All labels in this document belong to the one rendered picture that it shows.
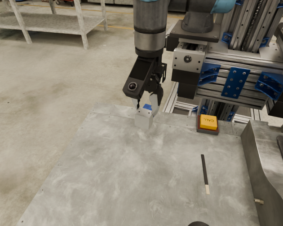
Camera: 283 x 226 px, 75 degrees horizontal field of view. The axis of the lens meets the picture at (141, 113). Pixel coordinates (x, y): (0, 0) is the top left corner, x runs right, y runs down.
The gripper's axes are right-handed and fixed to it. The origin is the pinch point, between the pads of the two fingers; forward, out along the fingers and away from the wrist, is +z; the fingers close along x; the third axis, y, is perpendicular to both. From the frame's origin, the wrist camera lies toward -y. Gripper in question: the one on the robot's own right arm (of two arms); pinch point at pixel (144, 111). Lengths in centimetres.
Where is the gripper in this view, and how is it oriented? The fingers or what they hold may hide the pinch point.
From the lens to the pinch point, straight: 57.6
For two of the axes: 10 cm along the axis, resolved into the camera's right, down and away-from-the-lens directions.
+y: 4.2, -6.1, 6.7
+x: -9.1, -2.9, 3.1
